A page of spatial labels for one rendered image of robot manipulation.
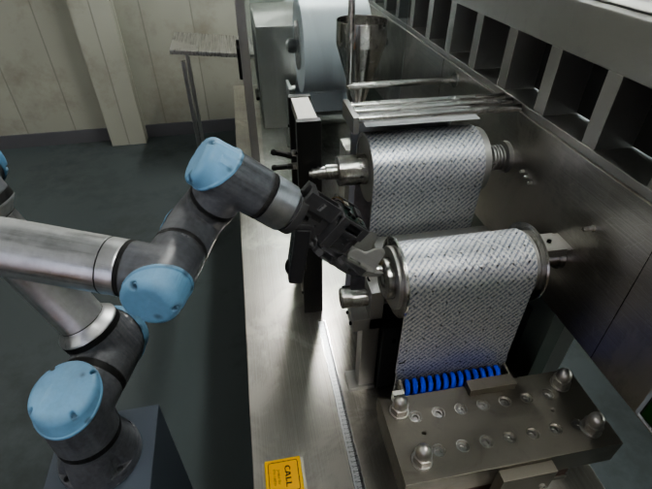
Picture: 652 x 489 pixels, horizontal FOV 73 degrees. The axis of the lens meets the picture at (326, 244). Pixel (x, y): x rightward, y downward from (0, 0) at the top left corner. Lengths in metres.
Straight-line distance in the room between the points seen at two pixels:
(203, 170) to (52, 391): 0.50
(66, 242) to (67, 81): 4.04
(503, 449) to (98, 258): 0.71
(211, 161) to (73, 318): 0.45
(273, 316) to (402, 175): 0.54
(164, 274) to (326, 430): 0.58
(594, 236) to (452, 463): 0.45
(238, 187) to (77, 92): 4.08
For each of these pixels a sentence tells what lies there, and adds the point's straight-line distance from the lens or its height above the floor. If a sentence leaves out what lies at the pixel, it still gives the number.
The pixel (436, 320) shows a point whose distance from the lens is 0.83.
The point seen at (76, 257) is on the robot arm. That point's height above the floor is 1.44.
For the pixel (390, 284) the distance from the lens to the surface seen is 0.77.
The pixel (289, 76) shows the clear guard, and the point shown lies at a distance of 1.61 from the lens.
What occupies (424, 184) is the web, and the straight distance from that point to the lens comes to 0.93.
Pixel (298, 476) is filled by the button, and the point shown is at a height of 0.92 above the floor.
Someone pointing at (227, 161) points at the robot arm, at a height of 1.52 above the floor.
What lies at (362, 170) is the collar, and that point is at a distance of 0.92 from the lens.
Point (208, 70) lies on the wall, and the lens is 4.41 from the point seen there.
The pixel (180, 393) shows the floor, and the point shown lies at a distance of 2.24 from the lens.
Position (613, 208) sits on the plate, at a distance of 0.84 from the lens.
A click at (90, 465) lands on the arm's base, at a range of 0.99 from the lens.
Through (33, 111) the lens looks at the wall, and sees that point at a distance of 4.81.
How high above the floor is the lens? 1.78
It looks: 38 degrees down
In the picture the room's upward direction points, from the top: straight up
